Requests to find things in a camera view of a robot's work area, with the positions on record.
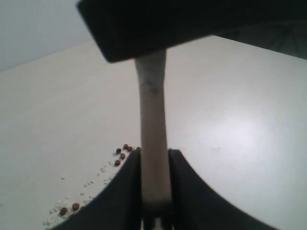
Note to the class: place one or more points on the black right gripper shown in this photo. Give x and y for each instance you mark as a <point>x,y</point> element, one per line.
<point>125,29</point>

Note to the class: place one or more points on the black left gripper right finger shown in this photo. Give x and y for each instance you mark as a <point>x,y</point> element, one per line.
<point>198,207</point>

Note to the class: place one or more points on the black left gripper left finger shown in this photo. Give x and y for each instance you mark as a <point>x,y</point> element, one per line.
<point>117,207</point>

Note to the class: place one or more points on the wide white bristle paintbrush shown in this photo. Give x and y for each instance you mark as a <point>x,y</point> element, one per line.
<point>155,175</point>

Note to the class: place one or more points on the brown pellets and rice pile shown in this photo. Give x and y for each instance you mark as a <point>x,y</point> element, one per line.
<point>68,206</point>

